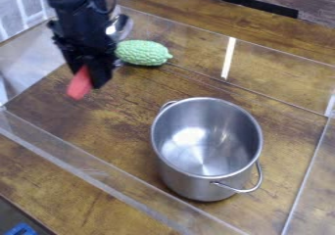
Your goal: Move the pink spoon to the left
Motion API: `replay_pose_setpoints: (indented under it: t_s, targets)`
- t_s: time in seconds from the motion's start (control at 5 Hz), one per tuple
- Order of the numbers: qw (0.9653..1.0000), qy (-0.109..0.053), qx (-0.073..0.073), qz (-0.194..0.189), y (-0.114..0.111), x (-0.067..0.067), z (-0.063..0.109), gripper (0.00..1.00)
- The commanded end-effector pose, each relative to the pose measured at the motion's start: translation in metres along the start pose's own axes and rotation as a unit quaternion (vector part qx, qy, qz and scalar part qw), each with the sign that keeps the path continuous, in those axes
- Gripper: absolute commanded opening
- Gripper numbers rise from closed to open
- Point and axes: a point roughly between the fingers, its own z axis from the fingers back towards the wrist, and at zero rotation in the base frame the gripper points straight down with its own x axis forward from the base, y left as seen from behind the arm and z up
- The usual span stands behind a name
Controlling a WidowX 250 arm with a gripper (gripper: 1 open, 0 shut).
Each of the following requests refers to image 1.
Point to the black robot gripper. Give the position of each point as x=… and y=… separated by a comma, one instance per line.
x=81, y=38

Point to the pink handled metal spoon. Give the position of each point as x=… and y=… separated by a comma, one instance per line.
x=117, y=30

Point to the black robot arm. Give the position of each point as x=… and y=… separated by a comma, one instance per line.
x=79, y=35

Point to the green bumpy toy gourd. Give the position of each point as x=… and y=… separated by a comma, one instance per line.
x=142, y=52

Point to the stainless steel pot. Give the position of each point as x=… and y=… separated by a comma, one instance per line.
x=207, y=141

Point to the blue object at corner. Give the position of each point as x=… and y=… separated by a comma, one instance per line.
x=22, y=229

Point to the clear acrylic enclosure panel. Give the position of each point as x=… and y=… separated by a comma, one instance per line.
x=78, y=165

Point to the black wall strip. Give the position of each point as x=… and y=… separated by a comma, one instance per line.
x=267, y=7

